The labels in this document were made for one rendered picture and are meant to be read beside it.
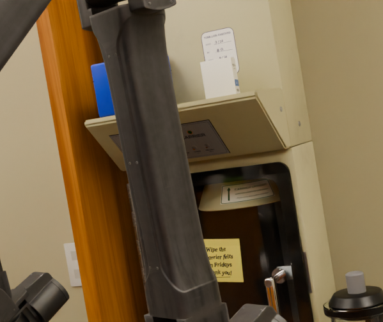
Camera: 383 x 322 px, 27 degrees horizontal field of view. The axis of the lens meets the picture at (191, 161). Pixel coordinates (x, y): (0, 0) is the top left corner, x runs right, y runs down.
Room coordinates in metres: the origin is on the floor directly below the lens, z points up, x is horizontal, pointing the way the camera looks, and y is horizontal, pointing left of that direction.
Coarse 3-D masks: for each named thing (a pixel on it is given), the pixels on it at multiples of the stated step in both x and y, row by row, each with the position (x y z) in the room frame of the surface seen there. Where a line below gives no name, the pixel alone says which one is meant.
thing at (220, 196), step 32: (224, 192) 1.37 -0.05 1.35; (256, 192) 1.34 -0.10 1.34; (288, 192) 1.31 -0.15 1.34; (224, 224) 1.37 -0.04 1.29; (256, 224) 1.34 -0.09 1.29; (288, 224) 1.32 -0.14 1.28; (256, 256) 1.35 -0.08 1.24; (288, 256) 1.32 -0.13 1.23; (224, 288) 1.38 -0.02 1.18; (256, 288) 1.35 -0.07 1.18; (288, 288) 1.33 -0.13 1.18; (288, 320) 1.33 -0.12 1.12
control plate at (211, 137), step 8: (208, 120) 1.28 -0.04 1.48; (184, 128) 1.31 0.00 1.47; (192, 128) 1.30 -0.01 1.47; (200, 128) 1.30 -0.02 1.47; (208, 128) 1.30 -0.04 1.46; (112, 136) 1.37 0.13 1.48; (184, 136) 1.32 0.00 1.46; (192, 136) 1.32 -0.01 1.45; (200, 136) 1.32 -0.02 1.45; (208, 136) 1.31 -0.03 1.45; (216, 136) 1.31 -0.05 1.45; (120, 144) 1.38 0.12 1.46; (192, 144) 1.34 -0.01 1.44; (200, 144) 1.33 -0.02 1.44; (216, 144) 1.32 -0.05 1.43; (224, 144) 1.32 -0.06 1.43; (192, 152) 1.35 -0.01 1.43; (200, 152) 1.35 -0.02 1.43; (208, 152) 1.34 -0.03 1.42; (216, 152) 1.34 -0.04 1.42; (224, 152) 1.33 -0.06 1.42
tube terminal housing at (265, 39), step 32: (192, 0) 1.38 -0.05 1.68; (224, 0) 1.35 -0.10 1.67; (256, 0) 1.33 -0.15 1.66; (288, 0) 1.41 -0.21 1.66; (192, 32) 1.38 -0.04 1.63; (256, 32) 1.33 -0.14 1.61; (288, 32) 1.38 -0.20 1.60; (192, 64) 1.39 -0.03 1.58; (256, 64) 1.34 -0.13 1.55; (288, 64) 1.36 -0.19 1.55; (192, 96) 1.39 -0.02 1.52; (288, 96) 1.34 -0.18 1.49; (288, 128) 1.32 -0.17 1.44; (224, 160) 1.38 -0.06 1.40; (256, 160) 1.35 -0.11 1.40; (288, 160) 1.32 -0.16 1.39; (320, 224) 1.39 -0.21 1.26; (320, 256) 1.37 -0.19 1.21; (320, 288) 1.35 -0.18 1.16; (320, 320) 1.32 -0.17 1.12
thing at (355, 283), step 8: (352, 272) 1.22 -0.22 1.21; (360, 272) 1.21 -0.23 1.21; (352, 280) 1.20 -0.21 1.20; (360, 280) 1.20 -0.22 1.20; (352, 288) 1.21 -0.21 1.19; (360, 288) 1.20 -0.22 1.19; (368, 288) 1.23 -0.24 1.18; (376, 288) 1.22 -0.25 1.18; (336, 296) 1.21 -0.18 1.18; (344, 296) 1.20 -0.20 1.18; (352, 296) 1.19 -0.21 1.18; (360, 296) 1.18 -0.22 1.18; (368, 296) 1.18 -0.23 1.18; (376, 296) 1.18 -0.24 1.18; (336, 304) 1.20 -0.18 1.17; (344, 304) 1.19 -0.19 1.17; (352, 304) 1.18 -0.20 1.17; (360, 304) 1.17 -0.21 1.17; (368, 304) 1.17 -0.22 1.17; (376, 304) 1.17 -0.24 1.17
